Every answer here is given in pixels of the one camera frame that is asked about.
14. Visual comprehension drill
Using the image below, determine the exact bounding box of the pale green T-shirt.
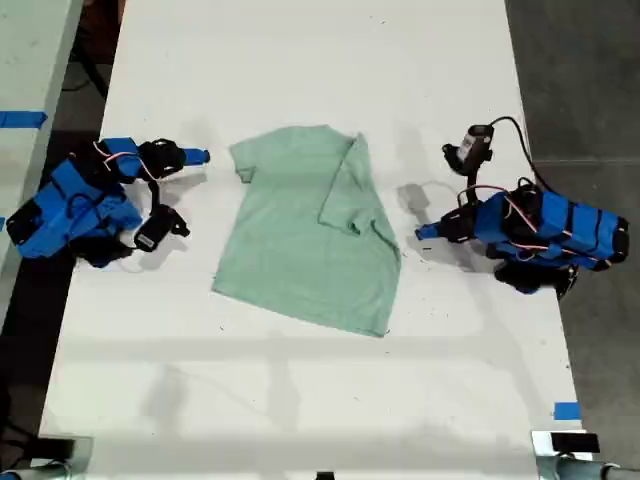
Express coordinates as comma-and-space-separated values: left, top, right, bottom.
211, 123, 404, 339

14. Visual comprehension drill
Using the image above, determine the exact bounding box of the long blue tape strip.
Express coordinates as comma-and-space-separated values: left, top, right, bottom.
0, 110, 50, 129

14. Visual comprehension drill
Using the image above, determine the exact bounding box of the pale side table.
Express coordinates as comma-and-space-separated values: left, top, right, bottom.
0, 0, 85, 326

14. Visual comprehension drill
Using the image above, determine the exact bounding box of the small black box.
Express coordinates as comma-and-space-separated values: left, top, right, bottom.
549, 433, 601, 453

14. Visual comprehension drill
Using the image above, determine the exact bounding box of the grey metal pipe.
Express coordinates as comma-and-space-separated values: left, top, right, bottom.
535, 453, 640, 480

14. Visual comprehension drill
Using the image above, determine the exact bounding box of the black camera stalk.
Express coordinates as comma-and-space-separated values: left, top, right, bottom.
146, 177, 165, 210
462, 169, 485, 207

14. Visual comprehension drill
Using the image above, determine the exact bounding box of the red white arm wire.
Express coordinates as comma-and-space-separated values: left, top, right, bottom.
93, 141, 177, 182
502, 195, 627, 264

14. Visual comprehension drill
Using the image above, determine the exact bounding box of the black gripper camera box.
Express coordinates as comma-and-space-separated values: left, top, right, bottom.
441, 124, 497, 177
133, 204, 192, 254

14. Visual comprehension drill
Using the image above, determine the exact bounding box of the black camera cable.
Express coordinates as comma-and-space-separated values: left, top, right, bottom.
487, 116, 551, 194

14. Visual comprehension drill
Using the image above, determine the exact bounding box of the black floor cable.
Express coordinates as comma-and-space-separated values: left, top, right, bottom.
62, 29, 119, 101

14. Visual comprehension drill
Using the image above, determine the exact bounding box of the silver table bracket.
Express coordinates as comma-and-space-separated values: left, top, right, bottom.
530, 428, 604, 459
27, 434, 95, 480

